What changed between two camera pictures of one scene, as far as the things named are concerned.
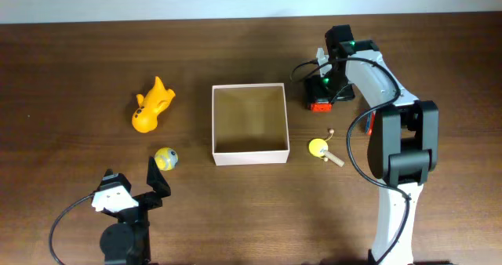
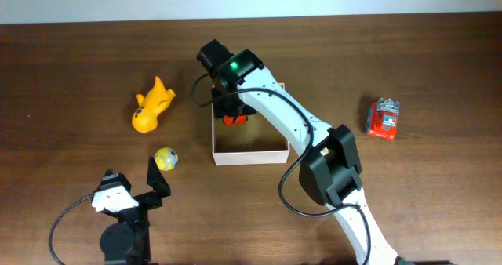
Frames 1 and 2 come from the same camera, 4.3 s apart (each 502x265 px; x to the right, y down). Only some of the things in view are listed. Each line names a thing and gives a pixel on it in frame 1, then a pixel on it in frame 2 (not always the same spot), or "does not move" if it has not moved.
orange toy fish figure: x=144 y=117 does not move
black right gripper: x=314 y=90 → x=220 y=107
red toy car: x=321 y=107 → x=241 y=120
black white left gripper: x=154 y=198 does not move
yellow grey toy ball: x=166 y=158 does not move
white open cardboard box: x=249 y=125 does not move
